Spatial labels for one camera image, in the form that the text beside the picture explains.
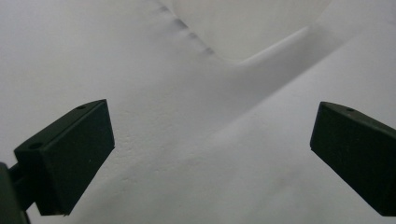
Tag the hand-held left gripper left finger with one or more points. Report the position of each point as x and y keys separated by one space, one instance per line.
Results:
x=68 y=158

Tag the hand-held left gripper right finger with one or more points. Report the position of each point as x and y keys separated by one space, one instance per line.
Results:
x=355 y=146

